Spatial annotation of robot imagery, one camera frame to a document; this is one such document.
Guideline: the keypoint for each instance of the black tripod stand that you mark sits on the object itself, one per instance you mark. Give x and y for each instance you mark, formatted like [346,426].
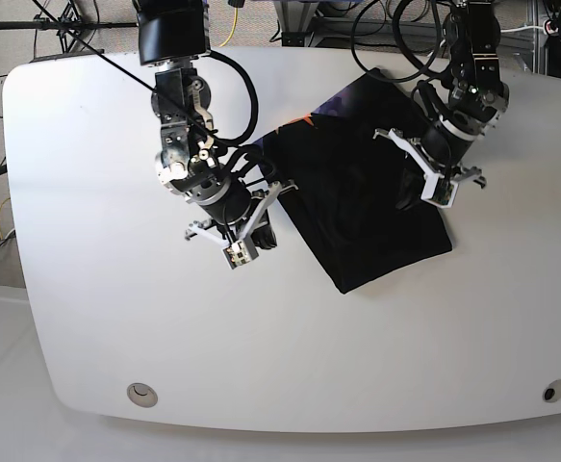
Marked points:
[71,26]

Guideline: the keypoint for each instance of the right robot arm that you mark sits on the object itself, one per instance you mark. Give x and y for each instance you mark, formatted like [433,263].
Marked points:
[191,163]

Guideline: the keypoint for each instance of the empty silver grommet hole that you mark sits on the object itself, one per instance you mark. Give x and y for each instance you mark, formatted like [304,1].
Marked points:
[142,395]

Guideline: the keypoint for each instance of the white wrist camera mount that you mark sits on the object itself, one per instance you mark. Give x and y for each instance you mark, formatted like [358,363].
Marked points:
[240,254]
[441,182]

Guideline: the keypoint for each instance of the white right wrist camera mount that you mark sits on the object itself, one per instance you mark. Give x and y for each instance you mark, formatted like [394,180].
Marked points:
[240,254]

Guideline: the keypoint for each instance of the grommet hole with dark plug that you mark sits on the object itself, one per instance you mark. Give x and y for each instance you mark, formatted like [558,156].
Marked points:
[552,392]

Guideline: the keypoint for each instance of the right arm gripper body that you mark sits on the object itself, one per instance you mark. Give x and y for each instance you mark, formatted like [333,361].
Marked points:
[235,213]

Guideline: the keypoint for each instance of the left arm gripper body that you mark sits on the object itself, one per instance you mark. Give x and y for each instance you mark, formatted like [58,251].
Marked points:
[454,126]

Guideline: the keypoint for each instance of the black T-shirt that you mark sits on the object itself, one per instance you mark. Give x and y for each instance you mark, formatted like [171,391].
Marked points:
[347,184]

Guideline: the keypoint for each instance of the grey metal frame base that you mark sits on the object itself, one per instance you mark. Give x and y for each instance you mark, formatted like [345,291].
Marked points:
[335,24]

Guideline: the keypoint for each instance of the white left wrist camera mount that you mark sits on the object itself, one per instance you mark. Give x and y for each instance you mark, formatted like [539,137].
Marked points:
[441,182]

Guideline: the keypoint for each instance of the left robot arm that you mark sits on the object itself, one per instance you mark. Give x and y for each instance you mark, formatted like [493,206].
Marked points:
[472,33]

